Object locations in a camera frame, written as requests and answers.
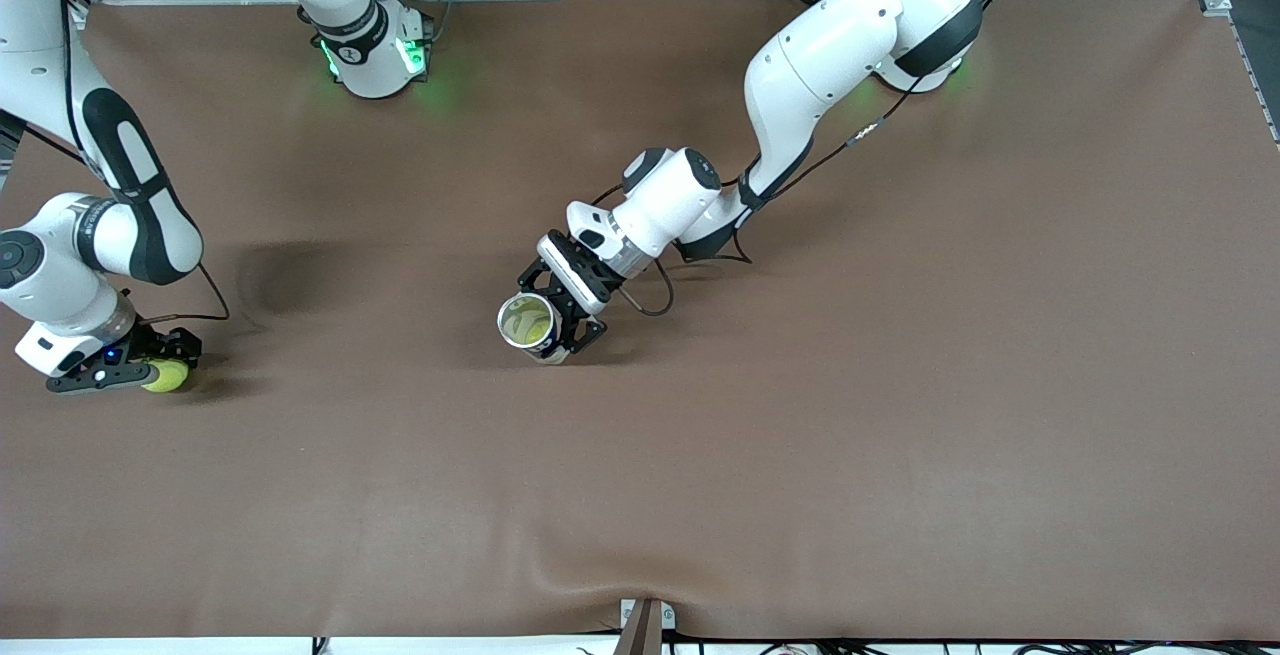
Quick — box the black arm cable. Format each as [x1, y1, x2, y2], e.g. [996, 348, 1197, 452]
[55, 0, 231, 326]
[590, 0, 1036, 321]

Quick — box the grey metal mount bracket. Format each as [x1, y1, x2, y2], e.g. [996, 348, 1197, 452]
[615, 597, 677, 655]

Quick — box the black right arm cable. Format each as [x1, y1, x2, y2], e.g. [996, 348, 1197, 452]
[55, 0, 231, 326]

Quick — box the brown table mat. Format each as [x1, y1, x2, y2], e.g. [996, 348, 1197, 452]
[0, 0, 1280, 641]

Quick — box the silver tennis ball can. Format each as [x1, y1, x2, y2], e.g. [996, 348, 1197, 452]
[497, 292, 573, 368]

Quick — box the yellow tennis ball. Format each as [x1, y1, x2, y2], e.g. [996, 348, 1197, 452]
[140, 359, 191, 394]
[505, 300, 554, 348]

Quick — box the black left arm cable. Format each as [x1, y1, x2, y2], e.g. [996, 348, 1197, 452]
[590, 0, 1036, 321]

